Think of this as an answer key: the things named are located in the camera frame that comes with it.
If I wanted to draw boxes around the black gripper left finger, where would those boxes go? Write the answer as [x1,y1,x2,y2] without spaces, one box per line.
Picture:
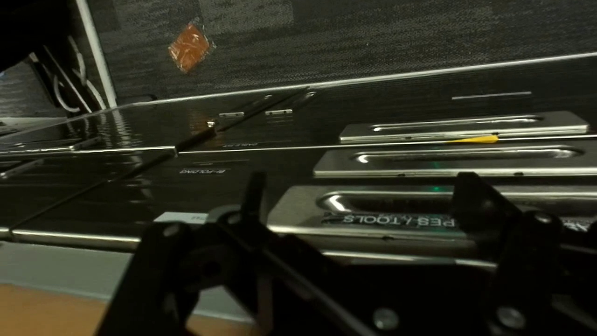
[95,170,375,336]

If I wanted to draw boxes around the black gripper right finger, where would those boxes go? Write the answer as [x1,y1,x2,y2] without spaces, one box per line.
[452,170,597,336]

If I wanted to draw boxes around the black drawer holding pads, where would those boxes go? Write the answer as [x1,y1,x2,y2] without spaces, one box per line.
[12,146,597,271]

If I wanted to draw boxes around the black shallow drawer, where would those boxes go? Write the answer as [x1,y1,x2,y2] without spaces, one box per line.
[0,152,183,239]
[0,107,252,159]

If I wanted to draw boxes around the black cabinet drawer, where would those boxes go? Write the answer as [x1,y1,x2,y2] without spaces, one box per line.
[155,103,597,152]
[62,133,597,189]

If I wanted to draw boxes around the yellow thin stick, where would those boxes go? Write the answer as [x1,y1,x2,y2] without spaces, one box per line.
[452,133,502,148]

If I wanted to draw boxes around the orange floor scrap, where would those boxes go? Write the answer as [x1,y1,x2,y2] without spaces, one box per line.
[164,21,219,77]

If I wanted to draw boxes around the black tool cabinet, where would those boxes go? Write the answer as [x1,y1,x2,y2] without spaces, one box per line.
[0,51,597,277]

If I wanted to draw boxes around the white floor cables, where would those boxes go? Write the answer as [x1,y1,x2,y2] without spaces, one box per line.
[41,36,109,116]

